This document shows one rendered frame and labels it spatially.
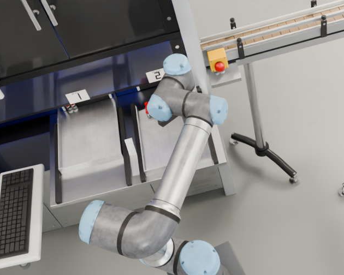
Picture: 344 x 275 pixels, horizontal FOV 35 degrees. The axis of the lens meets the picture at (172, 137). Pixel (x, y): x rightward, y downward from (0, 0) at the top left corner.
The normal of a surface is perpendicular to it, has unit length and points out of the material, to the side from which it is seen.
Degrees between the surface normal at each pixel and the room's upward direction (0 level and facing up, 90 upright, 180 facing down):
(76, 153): 0
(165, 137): 0
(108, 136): 0
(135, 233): 21
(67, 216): 90
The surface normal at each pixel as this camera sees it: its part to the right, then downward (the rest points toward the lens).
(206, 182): 0.14, 0.76
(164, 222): 0.30, -0.17
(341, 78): -0.22, -0.59
